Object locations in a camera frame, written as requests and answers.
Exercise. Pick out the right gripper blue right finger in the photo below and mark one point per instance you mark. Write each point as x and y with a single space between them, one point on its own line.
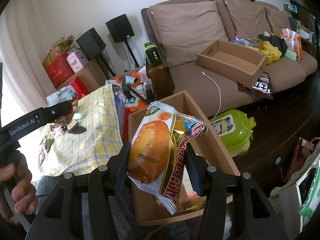
196 167

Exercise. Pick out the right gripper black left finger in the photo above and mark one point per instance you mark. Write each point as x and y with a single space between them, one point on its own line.
121 167

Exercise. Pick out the orange yellow chip bag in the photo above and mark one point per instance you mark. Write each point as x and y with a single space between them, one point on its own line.
156 160

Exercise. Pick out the silver snack packet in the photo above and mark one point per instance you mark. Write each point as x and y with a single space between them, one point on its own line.
67 93

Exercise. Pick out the mint green handheld fan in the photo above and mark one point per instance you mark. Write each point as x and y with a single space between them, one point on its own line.
78 116

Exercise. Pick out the person's left hand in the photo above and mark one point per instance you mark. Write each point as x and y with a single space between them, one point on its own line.
24 193

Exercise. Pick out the green pea snack packet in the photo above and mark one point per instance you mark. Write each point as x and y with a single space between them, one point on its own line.
46 143

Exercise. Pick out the yellow plaid tablecloth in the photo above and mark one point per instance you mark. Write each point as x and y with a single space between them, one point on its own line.
82 153

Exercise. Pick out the green cartoon lunchbox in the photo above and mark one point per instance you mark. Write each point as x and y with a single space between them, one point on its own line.
235 130

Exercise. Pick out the wooden foot-shaped tag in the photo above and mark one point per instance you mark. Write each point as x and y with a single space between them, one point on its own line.
72 125

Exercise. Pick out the white sheer curtain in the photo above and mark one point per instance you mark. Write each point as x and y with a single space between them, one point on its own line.
25 41

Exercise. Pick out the red chocolate gift box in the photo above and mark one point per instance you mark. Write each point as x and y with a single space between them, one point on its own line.
79 88

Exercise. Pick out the red tea gift bag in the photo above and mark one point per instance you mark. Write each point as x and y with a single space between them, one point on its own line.
60 70

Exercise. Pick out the brown carton under bags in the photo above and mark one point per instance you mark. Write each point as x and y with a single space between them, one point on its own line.
91 76

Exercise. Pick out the cardboard tray on sofa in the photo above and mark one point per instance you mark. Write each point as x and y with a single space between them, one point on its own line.
236 62

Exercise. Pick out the pink tissue box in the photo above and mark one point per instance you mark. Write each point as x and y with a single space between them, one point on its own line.
76 59

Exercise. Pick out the brown paper bag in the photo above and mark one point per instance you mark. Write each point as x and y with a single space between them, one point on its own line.
58 48

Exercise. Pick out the green portable radio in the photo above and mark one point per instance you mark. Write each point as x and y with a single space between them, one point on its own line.
152 53

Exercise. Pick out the left black speaker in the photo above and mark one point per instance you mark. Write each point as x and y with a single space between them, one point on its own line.
91 43

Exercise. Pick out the black speaker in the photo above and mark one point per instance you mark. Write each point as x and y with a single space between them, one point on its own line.
120 28
91 43

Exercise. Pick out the beige sofa pillow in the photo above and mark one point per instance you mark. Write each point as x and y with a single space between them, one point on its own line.
186 29
249 19

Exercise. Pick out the brown sofa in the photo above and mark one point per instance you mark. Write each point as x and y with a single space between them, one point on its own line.
216 93

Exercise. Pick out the right black speaker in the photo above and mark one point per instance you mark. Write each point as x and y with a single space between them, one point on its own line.
120 28

